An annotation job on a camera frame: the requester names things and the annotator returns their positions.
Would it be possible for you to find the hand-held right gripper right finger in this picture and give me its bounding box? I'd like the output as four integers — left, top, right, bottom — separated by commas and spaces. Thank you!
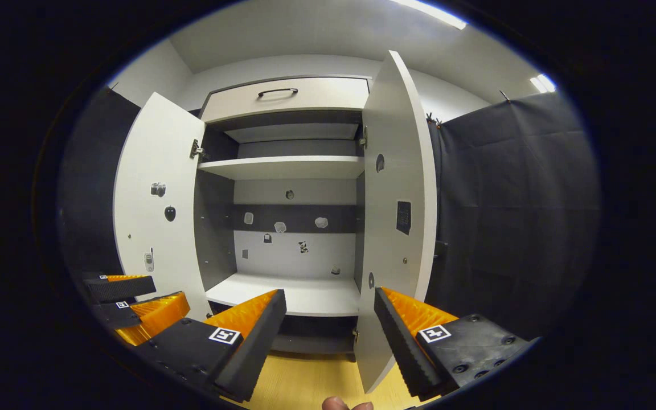
374, 287, 539, 402

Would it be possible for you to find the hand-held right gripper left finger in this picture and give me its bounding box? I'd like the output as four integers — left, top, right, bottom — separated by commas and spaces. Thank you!
129, 289, 288, 404

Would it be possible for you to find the grey cabinet door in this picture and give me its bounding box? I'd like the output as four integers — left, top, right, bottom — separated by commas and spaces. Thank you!
354, 50, 438, 395
113, 92, 215, 322

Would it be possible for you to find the white bottom cabinet shelf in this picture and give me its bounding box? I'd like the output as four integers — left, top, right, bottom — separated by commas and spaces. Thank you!
205, 272, 361, 318

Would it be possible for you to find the white cabinet shelf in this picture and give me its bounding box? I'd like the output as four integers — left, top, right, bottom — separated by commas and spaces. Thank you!
205, 272, 361, 318
198, 155, 365, 181

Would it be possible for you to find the white middle cabinet shelf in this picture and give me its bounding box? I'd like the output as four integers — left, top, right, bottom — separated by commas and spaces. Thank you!
198, 155, 365, 181

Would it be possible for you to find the grey cabinet drawer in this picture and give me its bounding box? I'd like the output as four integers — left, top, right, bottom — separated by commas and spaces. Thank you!
200, 77, 371, 124

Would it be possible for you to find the black backdrop cloth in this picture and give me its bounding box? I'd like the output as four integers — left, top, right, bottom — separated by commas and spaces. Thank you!
58, 85, 601, 342

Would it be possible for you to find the short ceiling light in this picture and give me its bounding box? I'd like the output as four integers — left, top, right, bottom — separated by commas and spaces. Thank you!
530, 73, 556, 94

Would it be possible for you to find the long ceiling light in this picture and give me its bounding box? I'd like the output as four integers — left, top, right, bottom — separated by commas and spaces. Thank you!
391, 0, 469, 30

